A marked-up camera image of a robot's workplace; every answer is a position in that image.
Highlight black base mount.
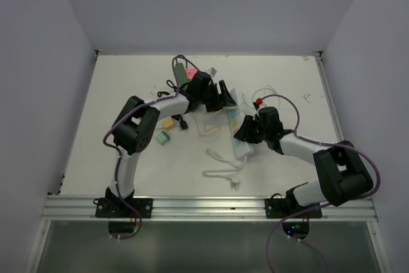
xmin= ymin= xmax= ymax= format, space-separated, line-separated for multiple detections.
xmin=264 ymin=193 xmax=319 ymax=219
xmin=93 ymin=198 xmax=153 ymax=219

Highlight yellow charging cable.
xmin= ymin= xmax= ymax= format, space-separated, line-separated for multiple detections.
xmin=191 ymin=106 xmax=237 ymax=138

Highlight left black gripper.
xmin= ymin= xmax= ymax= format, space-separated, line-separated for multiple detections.
xmin=198 ymin=80 xmax=235 ymax=112

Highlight light green charging cable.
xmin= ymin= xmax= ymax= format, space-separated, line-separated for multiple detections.
xmin=241 ymin=85 xmax=279 ymax=111

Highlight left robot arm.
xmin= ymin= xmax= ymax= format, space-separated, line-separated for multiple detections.
xmin=103 ymin=72 xmax=236 ymax=217

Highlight green usb charger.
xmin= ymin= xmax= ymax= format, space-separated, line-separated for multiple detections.
xmin=155 ymin=130 xmax=171 ymax=145

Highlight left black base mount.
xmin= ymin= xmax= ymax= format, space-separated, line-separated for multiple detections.
xmin=93 ymin=198 xmax=153 ymax=219

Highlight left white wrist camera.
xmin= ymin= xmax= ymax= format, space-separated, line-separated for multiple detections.
xmin=205 ymin=67 xmax=217 ymax=78

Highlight aluminium front rail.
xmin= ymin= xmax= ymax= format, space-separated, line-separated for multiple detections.
xmin=40 ymin=195 xmax=378 ymax=222

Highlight white power cord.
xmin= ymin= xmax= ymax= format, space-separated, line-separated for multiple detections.
xmin=203 ymin=148 xmax=249 ymax=190

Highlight black power cord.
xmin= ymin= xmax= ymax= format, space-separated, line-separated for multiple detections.
xmin=156 ymin=54 xmax=189 ymax=132

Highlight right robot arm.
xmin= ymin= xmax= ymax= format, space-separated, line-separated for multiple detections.
xmin=234 ymin=107 xmax=373 ymax=217

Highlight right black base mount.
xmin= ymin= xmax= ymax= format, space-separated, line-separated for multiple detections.
xmin=264 ymin=193 xmax=319 ymax=219

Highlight white power strip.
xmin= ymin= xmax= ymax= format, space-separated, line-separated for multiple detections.
xmin=228 ymin=86 xmax=255 ymax=160

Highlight pink plug adapter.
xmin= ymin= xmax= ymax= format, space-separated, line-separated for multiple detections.
xmin=185 ymin=68 xmax=197 ymax=81

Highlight green power strip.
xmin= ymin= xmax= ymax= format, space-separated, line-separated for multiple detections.
xmin=174 ymin=63 xmax=189 ymax=88

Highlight yellow usb charger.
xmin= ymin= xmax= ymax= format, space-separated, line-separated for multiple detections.
xmin=162 ymin=118 xmax=175 ymax=130

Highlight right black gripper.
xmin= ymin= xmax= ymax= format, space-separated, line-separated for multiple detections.
xmin=235 ymin=116 xmax=269 ymax=144

